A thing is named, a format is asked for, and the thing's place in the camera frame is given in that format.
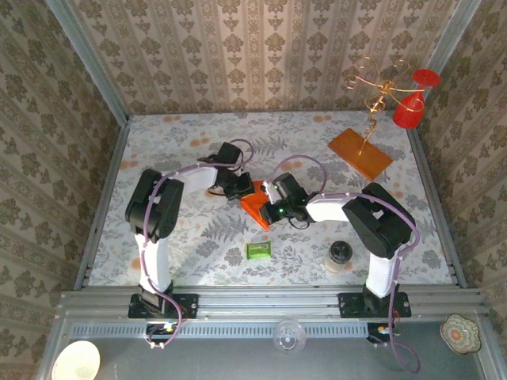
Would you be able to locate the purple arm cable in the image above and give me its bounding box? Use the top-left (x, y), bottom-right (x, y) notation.
top-left (142, 138), bottom-right (254, 352)
top-left (269, 155), bottom-right (421, 375)

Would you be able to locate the aluminium side rail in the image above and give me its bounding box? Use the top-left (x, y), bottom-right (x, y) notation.
top-left (407, 127), bottom-right (469, 289)
top-left (74, 116), bottom-right (131, 291)

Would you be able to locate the clear glass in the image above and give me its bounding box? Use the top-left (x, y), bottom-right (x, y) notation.
top-left (273, 318), bottom-right (308, 355)

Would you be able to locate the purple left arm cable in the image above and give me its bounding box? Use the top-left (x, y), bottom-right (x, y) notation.
top-left (142, 138), bottom-right (254, 352)

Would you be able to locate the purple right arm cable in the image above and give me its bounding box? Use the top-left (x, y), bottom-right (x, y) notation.
top-left (269, 155), bottom-right (421, 375)

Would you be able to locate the dark lidded glass jar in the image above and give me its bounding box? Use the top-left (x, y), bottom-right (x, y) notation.
top-left (324, 240), bottom-right (353, 275)

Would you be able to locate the patterned scalloped dish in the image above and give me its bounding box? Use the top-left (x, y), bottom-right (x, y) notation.
top-left (440, 313), bottom-right (482, 355)

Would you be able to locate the aluminium mounting rail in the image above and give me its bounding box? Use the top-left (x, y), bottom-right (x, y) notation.
top-left (59, 287), bottom-right (486, 318)

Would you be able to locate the green snack packet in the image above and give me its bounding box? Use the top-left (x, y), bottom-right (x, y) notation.
top-left (246, 241), bottom-right (273, 261)

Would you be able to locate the gold wire glass stand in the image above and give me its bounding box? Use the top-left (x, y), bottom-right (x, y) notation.
top-left (343, 55), bottom-right (427, 156)

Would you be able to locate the aluminium frame post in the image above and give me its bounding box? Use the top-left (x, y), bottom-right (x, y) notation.
top-left (425, 0), bottom-right (483, 76)
top-left (45, 0), bottom-right (131, 124)

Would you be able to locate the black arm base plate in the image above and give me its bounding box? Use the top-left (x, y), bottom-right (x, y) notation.
top-left (337, 291), bottom-right (412, 318)
top-left (127, 293), bottom-right (200, 320)

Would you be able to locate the grey slotted cable duct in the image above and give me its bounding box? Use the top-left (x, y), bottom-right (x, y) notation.
top-left (69, 321), bottom-right (369, 340)

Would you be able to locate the red wine glass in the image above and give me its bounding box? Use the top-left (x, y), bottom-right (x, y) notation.
top-left (391, 68), bottom-right (442, 130)

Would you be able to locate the small controller board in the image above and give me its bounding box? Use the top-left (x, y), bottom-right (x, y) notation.
top-left (145, 322), bottom-right (177, 344)
top-left (367, 322), bottom-right (402, 344)

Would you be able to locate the cream round plate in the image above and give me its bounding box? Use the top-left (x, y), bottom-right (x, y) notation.
top-left (51, 340), bottom-right (101, 380)

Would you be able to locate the orange wooden base board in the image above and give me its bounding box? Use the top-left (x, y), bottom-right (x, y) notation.
top-left (327, 127), bottom-right (394, 177)

